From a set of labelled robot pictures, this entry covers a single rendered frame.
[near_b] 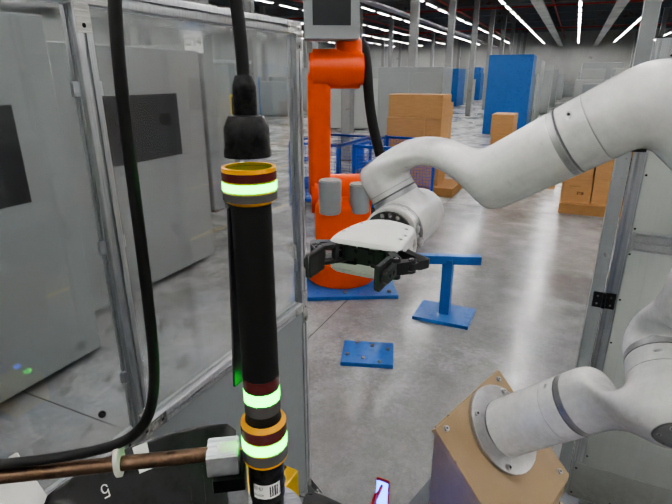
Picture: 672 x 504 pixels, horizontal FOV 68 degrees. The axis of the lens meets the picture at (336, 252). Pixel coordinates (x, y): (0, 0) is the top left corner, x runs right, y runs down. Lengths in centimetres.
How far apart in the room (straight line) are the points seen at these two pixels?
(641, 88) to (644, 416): 50
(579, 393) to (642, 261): 127
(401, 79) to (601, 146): 1052
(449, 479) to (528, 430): 19
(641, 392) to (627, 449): 170
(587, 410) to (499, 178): 49
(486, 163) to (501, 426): 60
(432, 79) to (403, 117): 258
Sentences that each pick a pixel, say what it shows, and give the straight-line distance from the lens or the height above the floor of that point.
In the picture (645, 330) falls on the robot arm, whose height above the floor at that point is 147.
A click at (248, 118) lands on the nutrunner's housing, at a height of 185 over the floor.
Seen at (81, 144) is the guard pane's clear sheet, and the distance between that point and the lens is 120.
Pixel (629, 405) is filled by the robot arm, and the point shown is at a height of 139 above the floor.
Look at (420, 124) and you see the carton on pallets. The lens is 843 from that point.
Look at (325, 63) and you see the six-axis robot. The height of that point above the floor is 197.
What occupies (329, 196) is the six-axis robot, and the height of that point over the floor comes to 90.
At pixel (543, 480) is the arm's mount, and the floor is 105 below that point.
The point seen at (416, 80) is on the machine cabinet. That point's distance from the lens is 1106.
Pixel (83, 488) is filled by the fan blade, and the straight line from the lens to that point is 71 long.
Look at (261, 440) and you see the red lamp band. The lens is 49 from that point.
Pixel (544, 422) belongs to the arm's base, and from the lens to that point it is 107.
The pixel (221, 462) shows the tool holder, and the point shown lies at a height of 154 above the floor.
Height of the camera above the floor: 188
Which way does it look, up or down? 20 degrees down
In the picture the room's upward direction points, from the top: straight up
